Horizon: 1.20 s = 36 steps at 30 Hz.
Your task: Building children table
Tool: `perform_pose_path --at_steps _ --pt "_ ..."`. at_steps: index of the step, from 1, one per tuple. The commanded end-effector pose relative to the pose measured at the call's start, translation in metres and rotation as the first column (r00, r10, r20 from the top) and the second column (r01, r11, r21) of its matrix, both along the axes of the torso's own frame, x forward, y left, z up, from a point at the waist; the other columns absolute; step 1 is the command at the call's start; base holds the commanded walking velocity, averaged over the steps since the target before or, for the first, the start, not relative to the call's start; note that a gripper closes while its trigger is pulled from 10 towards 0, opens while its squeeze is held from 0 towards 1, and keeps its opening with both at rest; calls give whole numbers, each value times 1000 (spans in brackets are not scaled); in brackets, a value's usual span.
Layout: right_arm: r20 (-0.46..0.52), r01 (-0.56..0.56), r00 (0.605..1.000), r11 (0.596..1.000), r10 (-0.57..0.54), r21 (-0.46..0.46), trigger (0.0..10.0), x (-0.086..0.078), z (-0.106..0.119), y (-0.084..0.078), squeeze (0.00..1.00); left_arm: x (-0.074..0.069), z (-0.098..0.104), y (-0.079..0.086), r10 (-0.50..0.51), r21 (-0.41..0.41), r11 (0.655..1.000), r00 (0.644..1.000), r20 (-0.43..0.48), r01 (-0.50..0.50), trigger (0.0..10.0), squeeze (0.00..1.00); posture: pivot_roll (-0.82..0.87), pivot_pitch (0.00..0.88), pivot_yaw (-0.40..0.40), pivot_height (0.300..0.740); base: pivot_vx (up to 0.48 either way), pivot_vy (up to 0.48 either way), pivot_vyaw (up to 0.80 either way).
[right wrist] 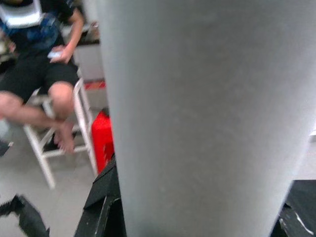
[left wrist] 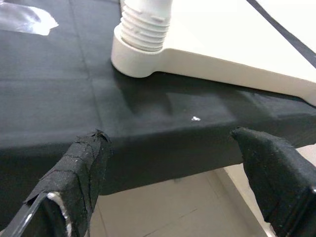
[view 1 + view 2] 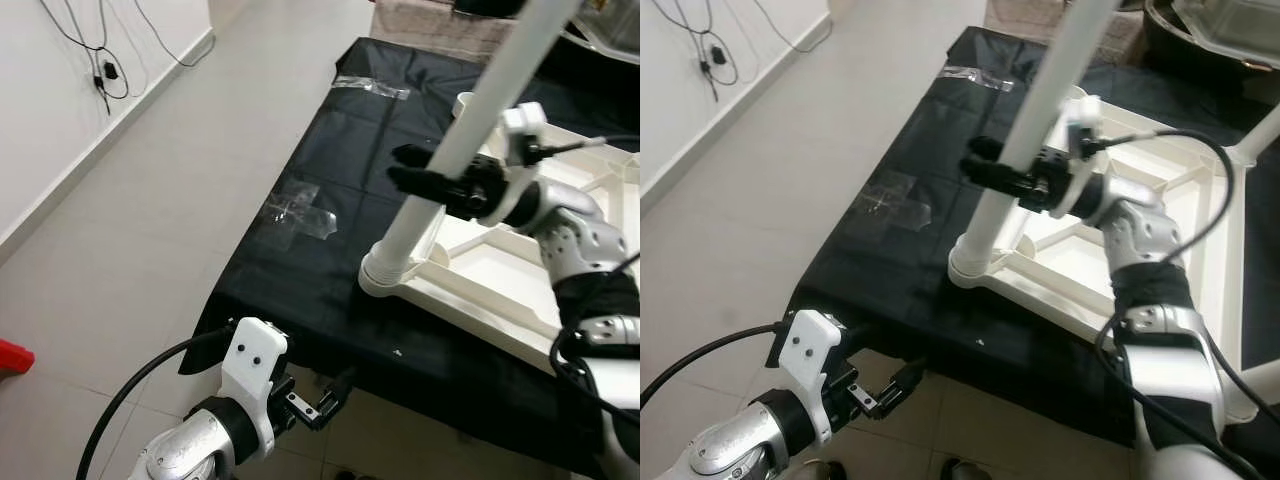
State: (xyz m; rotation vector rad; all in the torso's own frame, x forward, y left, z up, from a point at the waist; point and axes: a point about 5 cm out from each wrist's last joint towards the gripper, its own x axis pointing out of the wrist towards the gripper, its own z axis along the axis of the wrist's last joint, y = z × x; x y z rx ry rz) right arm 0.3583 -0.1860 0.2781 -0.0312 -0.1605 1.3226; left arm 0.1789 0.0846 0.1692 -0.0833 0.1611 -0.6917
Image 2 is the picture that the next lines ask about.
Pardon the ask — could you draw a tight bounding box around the white plastic table top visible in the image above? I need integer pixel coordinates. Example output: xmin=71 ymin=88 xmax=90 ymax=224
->
xmin=110 ymin=0 xmax=316 ymax=107

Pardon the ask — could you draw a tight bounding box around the white plastic table leg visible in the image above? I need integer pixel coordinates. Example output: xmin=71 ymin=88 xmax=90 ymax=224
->
xmin=119 ymin=0 xmax=173 ymax=52

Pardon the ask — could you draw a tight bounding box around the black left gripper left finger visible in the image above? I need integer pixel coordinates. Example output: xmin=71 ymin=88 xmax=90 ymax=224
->
xmin=0 ymin=128 xmax=114 ymax=237

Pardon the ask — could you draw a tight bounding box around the black tablecloth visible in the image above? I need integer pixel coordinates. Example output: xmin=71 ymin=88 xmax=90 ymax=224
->
xmin=0 ymin=0 xmax=316 ymax=196

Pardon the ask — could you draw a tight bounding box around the clear plastic bag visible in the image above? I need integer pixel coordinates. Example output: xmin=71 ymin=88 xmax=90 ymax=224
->
xmin=0 ymin=5 xmax=59 ymax=37

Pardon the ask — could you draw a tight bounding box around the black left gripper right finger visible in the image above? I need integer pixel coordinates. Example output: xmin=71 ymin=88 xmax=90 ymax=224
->
xmin=229 ymin=126 xmax=316 ymax=237

